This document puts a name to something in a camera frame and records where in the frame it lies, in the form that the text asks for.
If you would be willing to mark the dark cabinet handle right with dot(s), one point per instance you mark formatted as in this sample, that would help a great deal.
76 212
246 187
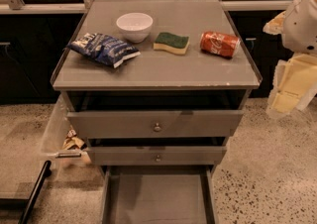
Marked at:
251 39

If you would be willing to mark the grey bottom drawer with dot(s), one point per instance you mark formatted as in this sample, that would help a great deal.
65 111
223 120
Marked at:
158 195

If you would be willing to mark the grey drawer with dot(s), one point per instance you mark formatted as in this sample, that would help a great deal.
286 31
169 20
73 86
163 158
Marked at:
155 124
158 195
156 156

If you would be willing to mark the blue chip bag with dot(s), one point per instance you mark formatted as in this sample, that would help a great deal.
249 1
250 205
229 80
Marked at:
104 49

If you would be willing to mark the clear plastic bin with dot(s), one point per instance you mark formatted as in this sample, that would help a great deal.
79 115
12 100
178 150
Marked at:
54 136

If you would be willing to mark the red soda can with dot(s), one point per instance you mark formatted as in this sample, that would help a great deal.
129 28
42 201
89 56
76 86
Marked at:
219 44

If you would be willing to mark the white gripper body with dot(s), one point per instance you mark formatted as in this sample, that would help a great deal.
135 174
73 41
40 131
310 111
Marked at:
301 25

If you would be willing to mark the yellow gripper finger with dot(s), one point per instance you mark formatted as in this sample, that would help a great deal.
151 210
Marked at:
275 25
294 85

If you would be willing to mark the grey drawer cabinet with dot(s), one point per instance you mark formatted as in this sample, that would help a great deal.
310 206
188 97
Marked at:
156 80

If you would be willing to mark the green yellow sponge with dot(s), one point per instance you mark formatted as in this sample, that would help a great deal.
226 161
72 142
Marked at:
171 43

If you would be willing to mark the grey top drawer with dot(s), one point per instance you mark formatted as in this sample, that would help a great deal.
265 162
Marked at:
155 124

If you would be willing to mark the grey middle drawer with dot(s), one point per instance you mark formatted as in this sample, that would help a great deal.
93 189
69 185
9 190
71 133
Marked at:
156 156

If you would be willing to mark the white bowl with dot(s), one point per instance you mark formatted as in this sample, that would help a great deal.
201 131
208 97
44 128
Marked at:
135 27

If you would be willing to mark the black bar handle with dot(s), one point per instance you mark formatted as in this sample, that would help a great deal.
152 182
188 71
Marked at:
31 201

